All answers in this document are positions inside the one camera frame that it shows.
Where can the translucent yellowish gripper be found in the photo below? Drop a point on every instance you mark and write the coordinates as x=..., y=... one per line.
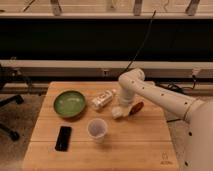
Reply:
x=125, y=110

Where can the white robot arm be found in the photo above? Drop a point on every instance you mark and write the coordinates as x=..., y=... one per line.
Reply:
x=197, y=113

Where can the white ceramic cup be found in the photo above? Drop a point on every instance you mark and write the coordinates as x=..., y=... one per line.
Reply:
x=97, y=130

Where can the green ceramic bowl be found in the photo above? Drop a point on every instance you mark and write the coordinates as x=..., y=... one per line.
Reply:
x=69, y=104

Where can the reddish brown sausage toy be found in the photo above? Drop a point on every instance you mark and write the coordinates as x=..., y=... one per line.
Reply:
x=136, y=108

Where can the white plastic bottle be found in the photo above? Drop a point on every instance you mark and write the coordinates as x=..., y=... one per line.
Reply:
x=103, y=99

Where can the black smartphone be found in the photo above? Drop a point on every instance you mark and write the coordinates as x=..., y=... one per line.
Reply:
x=63, y=138

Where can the black office chair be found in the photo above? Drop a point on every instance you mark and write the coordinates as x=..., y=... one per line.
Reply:
x=18, y=99

